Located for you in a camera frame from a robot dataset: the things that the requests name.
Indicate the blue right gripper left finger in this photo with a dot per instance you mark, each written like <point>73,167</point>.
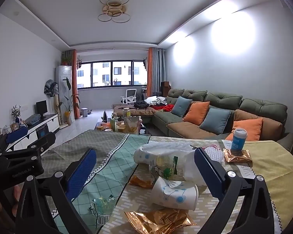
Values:
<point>78,172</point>

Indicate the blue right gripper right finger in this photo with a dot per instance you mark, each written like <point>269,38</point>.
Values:
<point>212,172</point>

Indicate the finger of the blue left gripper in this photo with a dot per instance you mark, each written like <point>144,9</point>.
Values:
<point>16,135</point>

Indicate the white foam fruit net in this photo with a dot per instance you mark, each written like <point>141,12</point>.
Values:
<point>214,152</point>

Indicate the gold foil wrapper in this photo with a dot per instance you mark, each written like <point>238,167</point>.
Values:
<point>161,221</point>
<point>242,156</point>

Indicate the orange peel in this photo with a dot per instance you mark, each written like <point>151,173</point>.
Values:
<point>136,181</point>

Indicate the small white trash can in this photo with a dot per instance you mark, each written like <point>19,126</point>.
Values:
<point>84,112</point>

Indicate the white ceramic jar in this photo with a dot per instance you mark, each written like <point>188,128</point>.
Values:
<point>6,130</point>

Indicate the white black TV cabinet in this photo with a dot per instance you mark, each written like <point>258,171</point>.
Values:
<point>50,123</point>

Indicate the flower vase on cabinet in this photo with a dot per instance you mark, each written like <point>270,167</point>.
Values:
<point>16,113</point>

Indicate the patterned tablecloth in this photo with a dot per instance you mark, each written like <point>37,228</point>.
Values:
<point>115,166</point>

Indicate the clear green plastic wrapper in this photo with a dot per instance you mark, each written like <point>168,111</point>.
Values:
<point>102,208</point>

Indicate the small black monitor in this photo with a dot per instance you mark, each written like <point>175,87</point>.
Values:
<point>41,108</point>

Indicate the blue white paper cup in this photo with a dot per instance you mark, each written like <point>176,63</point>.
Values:
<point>238,141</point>

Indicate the blue cushion near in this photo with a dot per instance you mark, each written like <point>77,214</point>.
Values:
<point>215,120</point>

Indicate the blue cushion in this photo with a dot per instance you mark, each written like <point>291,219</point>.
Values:
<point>215,120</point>
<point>181,106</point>

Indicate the orange cushion far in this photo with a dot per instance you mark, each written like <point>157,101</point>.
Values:
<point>197,112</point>

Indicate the orange cushion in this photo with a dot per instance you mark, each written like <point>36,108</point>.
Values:
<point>252,126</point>
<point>197,112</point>

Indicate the orange cushion near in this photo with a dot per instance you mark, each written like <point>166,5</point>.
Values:
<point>252,126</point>

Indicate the green brown sectional sofa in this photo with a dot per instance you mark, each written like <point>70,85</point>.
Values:
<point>274,116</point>

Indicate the tall green potted plant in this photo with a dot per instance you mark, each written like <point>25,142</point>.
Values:
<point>72,102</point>

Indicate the orange curtain left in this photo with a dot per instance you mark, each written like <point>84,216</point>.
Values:
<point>74,82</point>

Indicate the blue cushion far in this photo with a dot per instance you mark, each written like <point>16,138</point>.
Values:
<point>181,106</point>

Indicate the red cloth on sofa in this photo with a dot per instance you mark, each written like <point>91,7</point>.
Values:
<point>163,108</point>

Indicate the black glass coffee table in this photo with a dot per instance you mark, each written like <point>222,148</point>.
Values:
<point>113,125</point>

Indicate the white floor air conditioner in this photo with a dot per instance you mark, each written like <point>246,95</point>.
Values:
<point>62,73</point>

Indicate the white office chair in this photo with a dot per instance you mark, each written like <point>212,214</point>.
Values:
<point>130,97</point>

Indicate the large window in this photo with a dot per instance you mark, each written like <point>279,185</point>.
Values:
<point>102,74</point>

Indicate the orange grey curtain right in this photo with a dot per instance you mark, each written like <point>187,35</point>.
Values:
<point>156,70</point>

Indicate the wooden picture frame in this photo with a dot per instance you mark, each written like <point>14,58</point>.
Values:
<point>14,126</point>

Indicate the gold ring ceiling lamp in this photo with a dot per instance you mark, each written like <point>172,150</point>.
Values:
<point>115,11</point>

